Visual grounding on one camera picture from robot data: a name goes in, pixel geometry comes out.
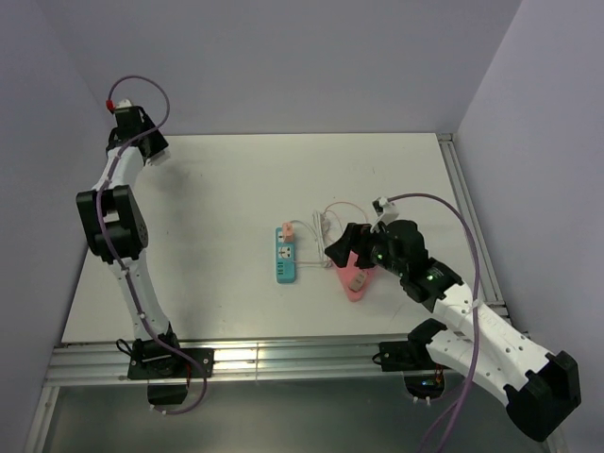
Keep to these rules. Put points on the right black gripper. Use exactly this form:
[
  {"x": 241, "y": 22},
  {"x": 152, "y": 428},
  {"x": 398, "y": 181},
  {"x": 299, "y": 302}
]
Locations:
[{"x": 357, "y": 237}]

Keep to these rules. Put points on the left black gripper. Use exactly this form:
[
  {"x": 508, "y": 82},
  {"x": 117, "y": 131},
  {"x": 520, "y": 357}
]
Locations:
[{"x": 159, "y": 143}]

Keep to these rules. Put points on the pink triangular power strip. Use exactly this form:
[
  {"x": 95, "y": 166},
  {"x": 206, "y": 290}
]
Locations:
[{"x": 344, "y": 274}]

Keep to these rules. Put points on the white wall charger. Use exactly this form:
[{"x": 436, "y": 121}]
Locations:
[{"x": 159, "y": 158}]

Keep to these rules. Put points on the orange charger plug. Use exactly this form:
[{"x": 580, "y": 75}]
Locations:
[{"x": 287, "y": 232}]

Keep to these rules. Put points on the teal power strip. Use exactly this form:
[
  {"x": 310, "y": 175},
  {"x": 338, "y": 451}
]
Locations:
[{"x": 285, "y": 259}]

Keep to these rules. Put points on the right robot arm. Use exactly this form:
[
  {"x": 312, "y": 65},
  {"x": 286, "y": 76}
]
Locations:
[{"x": 538, "y": 389}]

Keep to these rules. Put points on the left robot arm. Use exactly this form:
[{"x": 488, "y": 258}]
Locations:
[{"x": 117, "y": 234}]

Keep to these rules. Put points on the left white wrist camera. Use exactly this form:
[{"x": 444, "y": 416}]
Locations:
[{"x": 112, "y": 106}]

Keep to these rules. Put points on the right side aluminium rail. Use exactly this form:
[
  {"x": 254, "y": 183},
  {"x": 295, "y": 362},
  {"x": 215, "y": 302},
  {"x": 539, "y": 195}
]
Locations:
[{"x": 489, "y": 285}]

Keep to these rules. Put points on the aluminium rail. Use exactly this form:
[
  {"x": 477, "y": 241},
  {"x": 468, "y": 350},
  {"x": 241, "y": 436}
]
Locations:
[
  {"x": 489, "y": 285},
  {"x": 246, "y": 360}
]

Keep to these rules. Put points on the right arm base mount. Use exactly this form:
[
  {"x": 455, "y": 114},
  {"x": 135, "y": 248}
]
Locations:
[{"x": 424, "y": 378}]

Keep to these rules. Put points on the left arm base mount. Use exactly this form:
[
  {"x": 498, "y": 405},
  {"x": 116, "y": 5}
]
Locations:
[{"x": 168, "y": 375}]

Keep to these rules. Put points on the front aluminium rail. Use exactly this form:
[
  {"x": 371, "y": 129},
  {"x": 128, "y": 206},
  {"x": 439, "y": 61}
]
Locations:
[{"x": 246, "y": 360}]

